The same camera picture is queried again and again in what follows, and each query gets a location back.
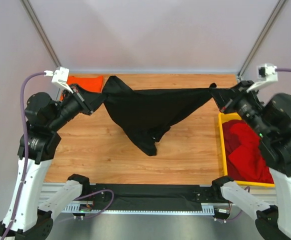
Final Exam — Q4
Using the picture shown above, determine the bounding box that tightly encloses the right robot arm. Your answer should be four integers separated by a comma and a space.
209, 81, 291, 240

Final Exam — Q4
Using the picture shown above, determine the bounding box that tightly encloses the right aluminium frame post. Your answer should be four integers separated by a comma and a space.
236, 0, 288, 80

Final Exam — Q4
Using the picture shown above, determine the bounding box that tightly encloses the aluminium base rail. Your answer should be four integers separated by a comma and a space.
36, 182, 279, 216

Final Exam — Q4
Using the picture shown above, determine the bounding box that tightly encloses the left aluminium frame post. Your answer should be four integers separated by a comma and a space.
20, 0, 62, 67

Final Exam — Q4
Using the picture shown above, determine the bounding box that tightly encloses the folded orange t-shirt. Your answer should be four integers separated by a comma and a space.
67, 75, 104, 93

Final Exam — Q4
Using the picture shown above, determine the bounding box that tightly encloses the yellow plastic bin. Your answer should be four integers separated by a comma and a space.
218, 112, 276, 188

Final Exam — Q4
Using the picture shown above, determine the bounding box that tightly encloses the aluminium frame post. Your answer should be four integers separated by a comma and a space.
236, 0, 288, 80
20, 0, 62, 67

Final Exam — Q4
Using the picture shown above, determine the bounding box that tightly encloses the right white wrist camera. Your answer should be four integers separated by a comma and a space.
246, 63, 278, 93

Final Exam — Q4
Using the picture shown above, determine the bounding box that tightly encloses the red t-shirt in bin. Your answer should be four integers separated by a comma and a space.
222, 119, 275, 185

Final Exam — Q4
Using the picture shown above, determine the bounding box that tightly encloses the black t-shirt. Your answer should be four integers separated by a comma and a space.
81, 75, 233, 157

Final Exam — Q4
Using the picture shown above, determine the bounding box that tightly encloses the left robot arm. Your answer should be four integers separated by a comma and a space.
0, 84, 98, 240

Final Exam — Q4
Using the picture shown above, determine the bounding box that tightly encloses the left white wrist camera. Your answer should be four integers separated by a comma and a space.
44, 66, 74, 94

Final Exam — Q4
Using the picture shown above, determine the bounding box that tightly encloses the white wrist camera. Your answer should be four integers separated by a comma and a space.
44, 66, 74, 94
246, 63, 278, 93

